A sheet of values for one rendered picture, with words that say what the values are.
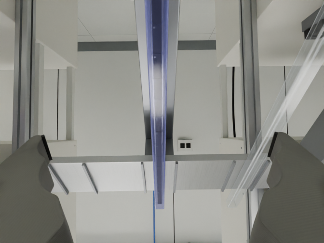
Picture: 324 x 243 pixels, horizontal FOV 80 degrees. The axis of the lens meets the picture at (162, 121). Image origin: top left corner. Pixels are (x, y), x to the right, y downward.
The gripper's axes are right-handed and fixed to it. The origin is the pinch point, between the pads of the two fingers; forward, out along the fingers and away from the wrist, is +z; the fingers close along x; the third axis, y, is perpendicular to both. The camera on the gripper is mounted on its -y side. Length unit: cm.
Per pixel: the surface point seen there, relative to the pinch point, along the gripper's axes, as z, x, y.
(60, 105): 180, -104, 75
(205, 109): 175, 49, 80
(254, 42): 53, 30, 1
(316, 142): 20.3, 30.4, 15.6
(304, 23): 56, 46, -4
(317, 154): 19.0, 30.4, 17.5
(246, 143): 39, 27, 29
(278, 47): 74, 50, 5
